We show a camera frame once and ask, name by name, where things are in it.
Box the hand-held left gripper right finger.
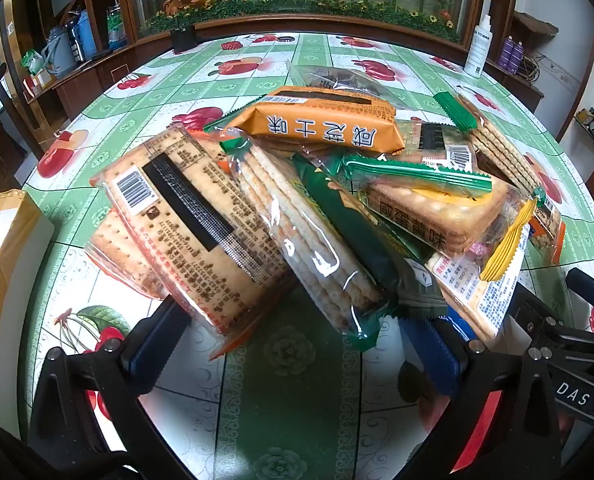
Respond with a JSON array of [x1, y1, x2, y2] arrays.
[[392, 317, 562, 480]]

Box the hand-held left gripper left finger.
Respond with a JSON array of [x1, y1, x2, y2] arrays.
[[27, 295, 198, 480]]

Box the white spray bottle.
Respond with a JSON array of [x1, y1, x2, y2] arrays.
[[464, 14, 495, 79]]

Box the dark green snack packet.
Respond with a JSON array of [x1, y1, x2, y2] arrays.
[[291, 152, 450, 322]]

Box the clear bottle pack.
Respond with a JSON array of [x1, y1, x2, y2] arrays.
[[106, 5, 127, 51]]

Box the grey kettle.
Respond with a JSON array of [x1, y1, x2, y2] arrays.
[[44, 27, 78, 78]]

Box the white box with yellow liner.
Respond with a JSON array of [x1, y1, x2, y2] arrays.
[[0, 189, 56, 423]]

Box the small black pot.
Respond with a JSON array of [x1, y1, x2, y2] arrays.
[[171, 22, 198, 55]]

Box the green bag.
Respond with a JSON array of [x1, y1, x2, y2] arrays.
[[21, 49, 45, 73]]

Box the blue thermos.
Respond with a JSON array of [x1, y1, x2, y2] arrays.
[[74, 10, 98, 61]]

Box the green fruit print tablecloth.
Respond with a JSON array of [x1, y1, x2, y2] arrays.
[[20, 32, 594, 480]]

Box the large cracker packet orange ends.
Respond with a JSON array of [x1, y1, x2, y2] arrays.
[[84, 124, 298, 358]]

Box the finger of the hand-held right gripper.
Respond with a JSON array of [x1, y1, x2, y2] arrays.
[[509, 287, 568, 356], [567, 269, 594, 313]]

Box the square cracker packet yellow ends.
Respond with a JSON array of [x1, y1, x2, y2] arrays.
[[359, 180, 538, 282]]

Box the clear packet of dark biscuits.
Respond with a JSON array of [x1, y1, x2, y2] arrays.
[[286, 59, 395, 106]]

